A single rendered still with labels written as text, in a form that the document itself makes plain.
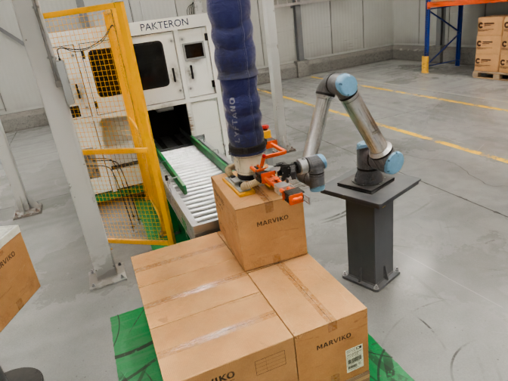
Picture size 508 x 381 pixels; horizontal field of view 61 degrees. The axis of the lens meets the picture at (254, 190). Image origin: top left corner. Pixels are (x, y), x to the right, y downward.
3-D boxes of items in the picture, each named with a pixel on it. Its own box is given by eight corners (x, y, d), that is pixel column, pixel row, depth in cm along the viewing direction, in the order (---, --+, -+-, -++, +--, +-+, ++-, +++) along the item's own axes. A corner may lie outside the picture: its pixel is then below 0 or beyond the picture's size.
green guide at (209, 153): (190, 142, 521) (190, 135, 518) (199, 140, 524) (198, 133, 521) (234, 181, 381) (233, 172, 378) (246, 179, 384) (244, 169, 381)
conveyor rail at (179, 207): (147, 165, 510) (144, 149, 503) (151, 163, 511) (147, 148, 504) (196, 250, 308) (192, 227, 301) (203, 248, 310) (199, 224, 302)
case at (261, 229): (219, 229, 303) (210, 176, 287) (272, 215, 312) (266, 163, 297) (244, 271, 249) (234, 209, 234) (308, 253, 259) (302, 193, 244)
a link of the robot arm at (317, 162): (329, 171, 249) (327, 154, 245) (309, 176, 245) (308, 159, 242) (320, 166, 257) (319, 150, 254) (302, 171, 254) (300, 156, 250)
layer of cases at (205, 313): (144, 306, 298) (130, 256, 283) (274, 263, 328) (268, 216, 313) (182, 453, 194) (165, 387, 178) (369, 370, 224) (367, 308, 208)
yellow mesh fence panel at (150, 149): (95, 253, 408) (23, 16, 327) (102, 248, 416) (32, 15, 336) (178, 258, 382) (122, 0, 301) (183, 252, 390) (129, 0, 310)
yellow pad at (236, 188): (221, 180, 278) (221, 173, 276) (236, 176, 281) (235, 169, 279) (240, 198, 248) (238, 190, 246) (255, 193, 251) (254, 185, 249)
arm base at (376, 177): (363, 172, 306) (363, 159, 303) (388, 177, 294) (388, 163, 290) (348, 181, 294) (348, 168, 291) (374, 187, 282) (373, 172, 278)
